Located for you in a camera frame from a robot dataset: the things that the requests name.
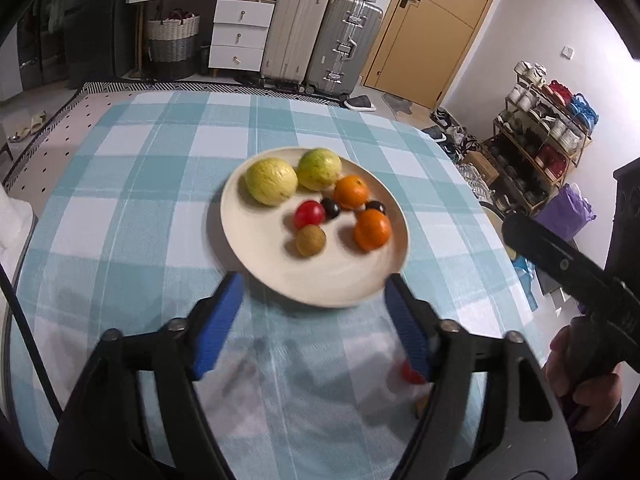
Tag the wooden door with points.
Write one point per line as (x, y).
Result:
(421, 47)

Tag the shoe rack with shoes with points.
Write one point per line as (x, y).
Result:
(538, 137)

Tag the cream round plate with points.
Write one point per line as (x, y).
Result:
(262, 238)

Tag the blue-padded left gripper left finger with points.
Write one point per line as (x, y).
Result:
(202, 334)

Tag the red tomato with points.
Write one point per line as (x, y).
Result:
(309, 213)
(410, 375)

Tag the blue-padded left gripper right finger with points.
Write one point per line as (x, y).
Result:
(438, 349)

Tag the purple bag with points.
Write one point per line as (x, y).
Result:
(567, 213)

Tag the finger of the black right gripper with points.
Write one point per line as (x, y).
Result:
(555, 254)

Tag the dark plum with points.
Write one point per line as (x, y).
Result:
(331, 208)
(376, 205)

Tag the yellow-green guava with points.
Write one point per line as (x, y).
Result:
(319, 169)

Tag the orange tangerine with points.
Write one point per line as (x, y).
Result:
(372, 230)
(351, 192)

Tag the silver hard suitcase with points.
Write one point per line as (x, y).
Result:
(344, 42)

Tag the woven laundry basket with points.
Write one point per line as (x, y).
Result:
(172, 44)

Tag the white drawer cabinet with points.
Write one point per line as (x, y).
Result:
(239, 34)

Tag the pale yellow guava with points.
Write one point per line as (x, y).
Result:
(271, 181)

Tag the right hand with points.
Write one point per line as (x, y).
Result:
(597, 397)

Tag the beige hard suitcase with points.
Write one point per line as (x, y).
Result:
(292, 34)

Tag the brown longan fruit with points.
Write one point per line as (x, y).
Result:
(310, 241)

